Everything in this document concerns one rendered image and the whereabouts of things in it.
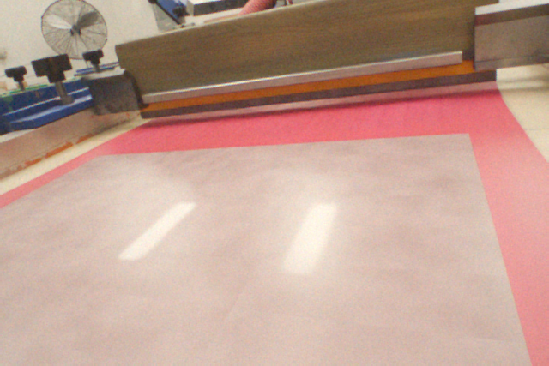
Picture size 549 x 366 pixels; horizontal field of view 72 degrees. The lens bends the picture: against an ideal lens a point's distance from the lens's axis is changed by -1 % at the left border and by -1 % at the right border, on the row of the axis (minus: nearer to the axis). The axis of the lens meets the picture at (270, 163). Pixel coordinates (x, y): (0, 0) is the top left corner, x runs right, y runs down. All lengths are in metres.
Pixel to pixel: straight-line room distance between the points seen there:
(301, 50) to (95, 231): 0.26
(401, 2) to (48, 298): 0.34
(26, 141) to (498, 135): 0.44
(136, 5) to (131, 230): 5.56
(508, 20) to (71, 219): 0.36
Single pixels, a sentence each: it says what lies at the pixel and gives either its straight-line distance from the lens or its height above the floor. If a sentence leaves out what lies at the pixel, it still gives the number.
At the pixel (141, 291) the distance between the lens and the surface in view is 0.18.
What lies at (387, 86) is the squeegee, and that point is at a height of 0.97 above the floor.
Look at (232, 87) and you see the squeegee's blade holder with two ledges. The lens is 0.42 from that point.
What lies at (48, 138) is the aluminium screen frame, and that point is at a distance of 0.50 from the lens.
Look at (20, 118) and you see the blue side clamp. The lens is 0.53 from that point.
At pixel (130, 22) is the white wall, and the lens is 5.87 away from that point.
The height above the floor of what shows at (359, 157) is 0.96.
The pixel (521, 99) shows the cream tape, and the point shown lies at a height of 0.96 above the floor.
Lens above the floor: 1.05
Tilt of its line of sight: 21 degrees down
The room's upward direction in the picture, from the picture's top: 12 degrees counter-clockwise
